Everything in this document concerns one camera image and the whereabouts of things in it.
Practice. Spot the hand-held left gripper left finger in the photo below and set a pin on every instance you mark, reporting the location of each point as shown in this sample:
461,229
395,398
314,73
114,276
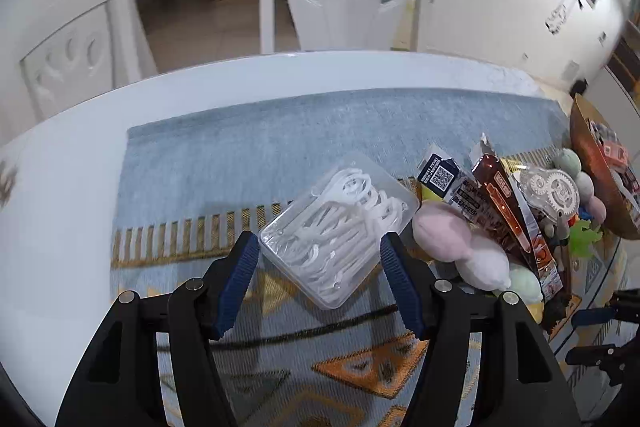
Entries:
240,287

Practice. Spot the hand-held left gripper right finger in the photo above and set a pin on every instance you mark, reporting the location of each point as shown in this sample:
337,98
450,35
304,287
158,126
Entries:
402,292

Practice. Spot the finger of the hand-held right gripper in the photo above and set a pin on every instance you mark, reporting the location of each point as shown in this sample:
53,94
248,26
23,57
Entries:
600,354
592,316

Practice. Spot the clear box of floss picks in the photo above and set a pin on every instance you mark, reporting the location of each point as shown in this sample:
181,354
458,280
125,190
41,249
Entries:
335,227

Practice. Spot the white desktop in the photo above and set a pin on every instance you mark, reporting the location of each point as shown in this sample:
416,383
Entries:
65,217

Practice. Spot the dark red pen pack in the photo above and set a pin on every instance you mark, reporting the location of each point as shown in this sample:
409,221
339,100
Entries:
546,262

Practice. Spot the pink white green plush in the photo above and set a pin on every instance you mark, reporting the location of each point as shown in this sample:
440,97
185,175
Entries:
582,192
445,232

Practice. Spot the green translucent toy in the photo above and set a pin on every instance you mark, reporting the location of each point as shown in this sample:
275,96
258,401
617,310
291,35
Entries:
585,238

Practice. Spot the black QR code packet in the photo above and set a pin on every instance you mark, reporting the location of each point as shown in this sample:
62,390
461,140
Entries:
440,174

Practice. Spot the wooden bowl with items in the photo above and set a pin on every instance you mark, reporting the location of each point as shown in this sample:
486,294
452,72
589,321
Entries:
592,187

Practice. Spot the brown snack packet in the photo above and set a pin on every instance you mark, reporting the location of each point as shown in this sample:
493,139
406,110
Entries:
505,212

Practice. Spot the clear correction tape dispenser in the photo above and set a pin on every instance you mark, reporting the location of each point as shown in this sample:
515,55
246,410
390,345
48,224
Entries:
550,192

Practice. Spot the blue patterned table mat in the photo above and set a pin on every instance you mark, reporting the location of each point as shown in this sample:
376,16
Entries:
250,147

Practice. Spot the small pink box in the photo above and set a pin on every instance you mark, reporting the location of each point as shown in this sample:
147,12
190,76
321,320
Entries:
615,154

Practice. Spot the brown wooden cabinet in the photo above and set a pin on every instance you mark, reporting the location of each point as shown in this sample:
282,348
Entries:
627,67

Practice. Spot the white chair with embossed back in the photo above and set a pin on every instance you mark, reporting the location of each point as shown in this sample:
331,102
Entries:
75,57

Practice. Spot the white wall outlet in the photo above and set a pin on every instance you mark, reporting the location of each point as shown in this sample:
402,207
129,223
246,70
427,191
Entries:
571,72

